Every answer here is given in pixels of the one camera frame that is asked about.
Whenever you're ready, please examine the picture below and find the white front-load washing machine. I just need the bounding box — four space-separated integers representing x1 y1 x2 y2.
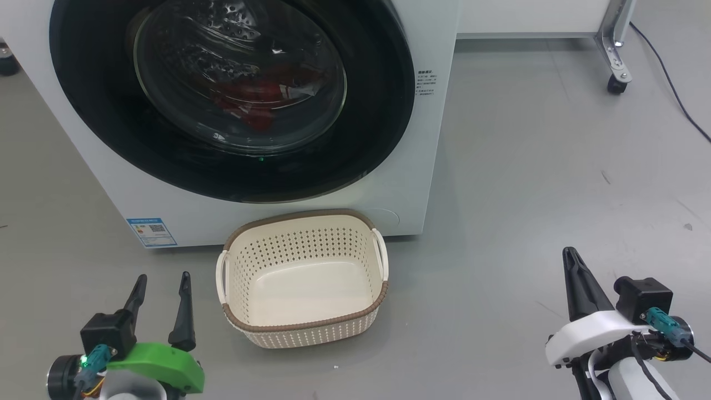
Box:
0 0 462 249

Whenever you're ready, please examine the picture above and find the cream perforated basket brown rim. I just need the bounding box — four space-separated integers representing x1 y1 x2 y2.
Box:
216 209 389 349

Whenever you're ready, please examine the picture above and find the teal plug left camera cable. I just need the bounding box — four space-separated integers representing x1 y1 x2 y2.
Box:
72 343 117 389

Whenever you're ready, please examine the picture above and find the white partition panel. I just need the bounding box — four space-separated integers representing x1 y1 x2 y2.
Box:
455 0 612 39

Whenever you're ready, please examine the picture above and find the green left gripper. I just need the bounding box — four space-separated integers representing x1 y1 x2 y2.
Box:
106 272 205 395

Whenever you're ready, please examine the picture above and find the black round glass washer door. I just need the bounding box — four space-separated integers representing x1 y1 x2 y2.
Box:
49 0 416 204

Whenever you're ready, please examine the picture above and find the teal plug right camera cable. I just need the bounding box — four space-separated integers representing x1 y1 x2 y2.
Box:
639 307 711 364

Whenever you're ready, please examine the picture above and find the red white lettered jersey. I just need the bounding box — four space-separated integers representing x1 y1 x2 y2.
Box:
210 63 329 132

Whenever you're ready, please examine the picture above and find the black caster wheel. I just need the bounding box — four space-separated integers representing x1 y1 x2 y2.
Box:
0 42 22 77

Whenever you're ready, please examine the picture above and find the metal bracket leg with caster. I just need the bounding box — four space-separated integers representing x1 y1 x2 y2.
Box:
594 0 637 95

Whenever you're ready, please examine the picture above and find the teal plug camera cable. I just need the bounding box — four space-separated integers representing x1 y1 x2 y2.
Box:
72 343 117 389
639 307 711 364

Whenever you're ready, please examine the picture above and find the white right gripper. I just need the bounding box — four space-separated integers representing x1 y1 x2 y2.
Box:
545 247 650 367

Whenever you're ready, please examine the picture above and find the blue energy label sticker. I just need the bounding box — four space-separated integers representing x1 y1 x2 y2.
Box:
126 217 178 248

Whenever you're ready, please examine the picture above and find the black floor cable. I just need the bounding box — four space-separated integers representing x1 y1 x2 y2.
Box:
629 22 711 144

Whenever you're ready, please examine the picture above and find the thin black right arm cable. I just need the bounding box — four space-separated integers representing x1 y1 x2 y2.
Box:
630 333 667 400

